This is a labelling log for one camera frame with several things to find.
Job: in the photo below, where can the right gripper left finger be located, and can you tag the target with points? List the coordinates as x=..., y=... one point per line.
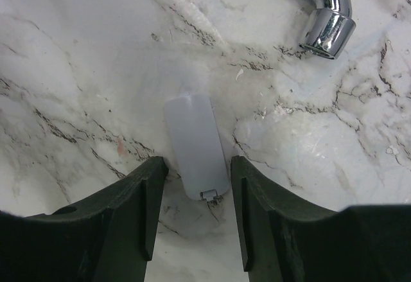
x=107, y=236

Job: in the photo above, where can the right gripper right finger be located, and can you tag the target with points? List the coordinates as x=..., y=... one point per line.
x=284, y=237

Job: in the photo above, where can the white battery cover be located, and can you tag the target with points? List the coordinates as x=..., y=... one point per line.
x=197, y=147

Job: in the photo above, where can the chrome faucet tap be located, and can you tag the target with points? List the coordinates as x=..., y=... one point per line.
x=329, y=27

